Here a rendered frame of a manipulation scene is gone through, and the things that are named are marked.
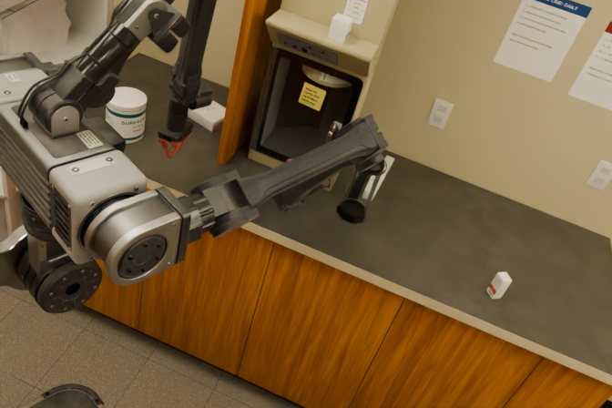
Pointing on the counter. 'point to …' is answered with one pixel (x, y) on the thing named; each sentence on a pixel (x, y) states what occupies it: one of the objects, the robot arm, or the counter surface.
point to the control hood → (306, 31)
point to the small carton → (340, 27)
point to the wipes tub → (127, 113)
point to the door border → (263, 97)
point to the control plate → (308, 48)
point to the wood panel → (252, 46)
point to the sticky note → (311, 96)
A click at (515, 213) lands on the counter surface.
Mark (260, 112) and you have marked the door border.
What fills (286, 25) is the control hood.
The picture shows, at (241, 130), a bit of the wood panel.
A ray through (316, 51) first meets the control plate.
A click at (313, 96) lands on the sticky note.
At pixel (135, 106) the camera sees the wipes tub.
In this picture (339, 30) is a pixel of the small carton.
